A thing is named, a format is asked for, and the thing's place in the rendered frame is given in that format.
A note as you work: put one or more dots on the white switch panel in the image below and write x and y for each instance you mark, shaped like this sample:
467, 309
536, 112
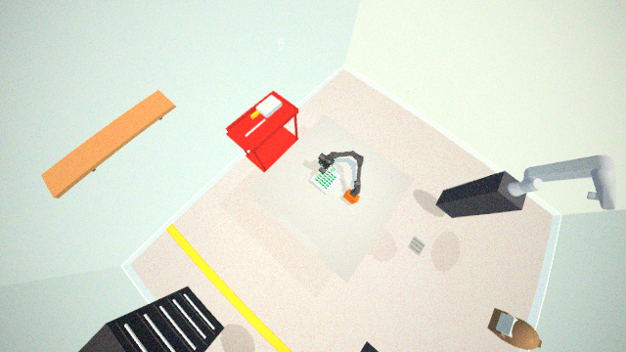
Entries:
327, 180

